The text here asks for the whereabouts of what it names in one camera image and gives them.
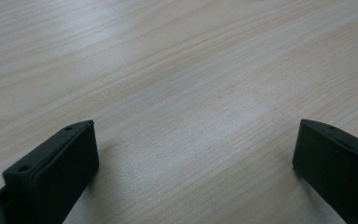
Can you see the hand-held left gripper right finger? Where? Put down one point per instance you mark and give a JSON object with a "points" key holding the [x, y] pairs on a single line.
{"points": [[335, 168]]}

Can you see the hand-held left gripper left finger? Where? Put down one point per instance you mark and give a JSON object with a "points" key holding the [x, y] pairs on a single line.
{"points": [[54, 174]]}

